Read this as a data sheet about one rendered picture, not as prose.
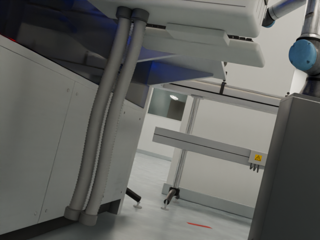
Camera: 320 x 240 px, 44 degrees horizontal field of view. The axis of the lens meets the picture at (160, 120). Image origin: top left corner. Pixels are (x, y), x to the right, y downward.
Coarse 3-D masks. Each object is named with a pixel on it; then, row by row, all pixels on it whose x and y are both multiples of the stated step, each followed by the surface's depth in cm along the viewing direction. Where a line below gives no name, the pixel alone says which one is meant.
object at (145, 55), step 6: (126, 48) 166; (144, 48) 165; (144, 54) 165; (150, 54) 164; (156, 54) 163; (162, 54) 163; (168, 54) 162; (174, 54) 162; (138, 60) 166; (144, 60) 167
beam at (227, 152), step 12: (156, 132) 299; (168, 132) 297; (180, 132) 295; (168, 144) 296; (180, 144) 294; (192, 144) 292; (204, 144) 290; (216, 144) 288; (228, 144) 287; (216, 156) 288; (228, 156) 286; (240, 156) 284
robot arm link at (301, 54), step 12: (312, 0) 170; (312, 12) 169; (312, 24) 168; (300, 36) 170; (312, 36) 166; (300, 48) 167; (312, 48) 163; (300, 60) 166; (312, 60) 164; (312, 72) 172
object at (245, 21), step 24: (96, 0) 115; (120, 0) 110; (144, 0) 107; (168, 0) 105; (192, 0) 102; (216, 0) 100; (240, 0) 98; (264, 0) 108; (192, 24) 114; (216, 24) 109; (240, 24) 104
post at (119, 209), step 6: (150, 90) 226; (144, 108) 222; (144, 114) 225; (138, 132) 221; (138, 138) 224; (132, 156) 221; (132, 162) 224; (126, 180) 221; (126, 186) 223; (114, 204) 219; (120, 204) 221; (108, 210) 220; (114, 210) 219; (120, 210) 224
